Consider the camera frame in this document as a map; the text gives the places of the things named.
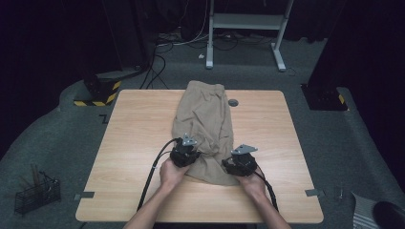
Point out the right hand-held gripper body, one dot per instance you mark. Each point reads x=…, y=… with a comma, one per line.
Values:
x=243, y=163

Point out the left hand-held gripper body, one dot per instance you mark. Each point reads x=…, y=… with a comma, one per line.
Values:
x=183, y=154

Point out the khaki shorts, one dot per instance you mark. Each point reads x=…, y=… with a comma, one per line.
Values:
x=203, y=117

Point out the person's left hand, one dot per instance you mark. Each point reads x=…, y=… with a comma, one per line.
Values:
x=173, y=176

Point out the person's right hand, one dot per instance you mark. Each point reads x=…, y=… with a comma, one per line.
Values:
x=253, y=186

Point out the grey table grommet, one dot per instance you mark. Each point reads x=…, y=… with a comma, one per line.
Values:
x=233, y=102

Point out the grey tape piece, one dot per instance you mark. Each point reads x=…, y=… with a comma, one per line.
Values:
x=84, y=195
x=314, y=192

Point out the small white floor item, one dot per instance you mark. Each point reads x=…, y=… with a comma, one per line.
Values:
x=201, y=56

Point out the small metal item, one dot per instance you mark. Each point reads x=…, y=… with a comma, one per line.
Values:
x=340, y=192

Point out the black yellow striped stand base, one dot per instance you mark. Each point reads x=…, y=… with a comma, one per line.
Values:
x=102, y=90

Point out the dark curtain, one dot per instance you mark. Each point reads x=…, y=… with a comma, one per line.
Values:
x=366, y=47
x=38, y=63

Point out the white metal desk frame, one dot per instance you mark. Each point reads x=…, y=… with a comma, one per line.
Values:
x=248, y=21

